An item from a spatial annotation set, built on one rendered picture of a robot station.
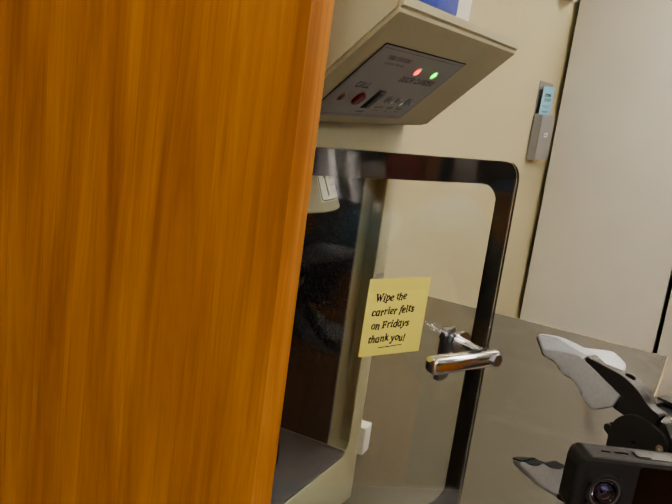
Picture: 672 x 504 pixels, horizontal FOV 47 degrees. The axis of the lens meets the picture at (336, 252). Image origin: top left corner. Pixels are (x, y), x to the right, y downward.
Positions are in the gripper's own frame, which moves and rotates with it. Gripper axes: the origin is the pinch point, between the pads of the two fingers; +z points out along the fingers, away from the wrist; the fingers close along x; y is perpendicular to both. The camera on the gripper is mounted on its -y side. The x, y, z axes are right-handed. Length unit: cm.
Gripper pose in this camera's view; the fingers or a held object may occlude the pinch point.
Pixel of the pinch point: (525, 402)
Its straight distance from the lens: 69.9
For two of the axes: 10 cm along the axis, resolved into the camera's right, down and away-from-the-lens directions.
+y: 8.0, -0.2, 5.9
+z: -5.8, -2.5, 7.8
